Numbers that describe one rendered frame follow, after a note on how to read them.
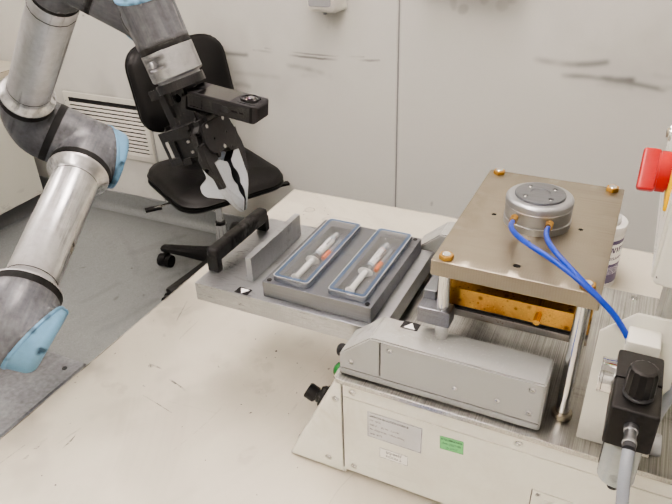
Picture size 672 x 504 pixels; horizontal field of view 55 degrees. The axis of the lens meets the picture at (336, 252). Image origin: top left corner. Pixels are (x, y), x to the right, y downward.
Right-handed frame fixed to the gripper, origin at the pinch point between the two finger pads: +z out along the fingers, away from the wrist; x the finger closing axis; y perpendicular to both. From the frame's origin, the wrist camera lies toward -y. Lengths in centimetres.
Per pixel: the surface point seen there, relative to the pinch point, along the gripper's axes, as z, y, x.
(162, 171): 14, 122, -105
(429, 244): 16.1, -21.8, -11.2
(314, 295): 11.7, -13.6, 10.1
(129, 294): 56, 152, -88
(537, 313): 16.3, -42.6, 10.7
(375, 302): 14.4, -21.4, 8.5
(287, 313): 13.6, -8.8, 11.0
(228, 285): 8.9, 0.7, 9.7
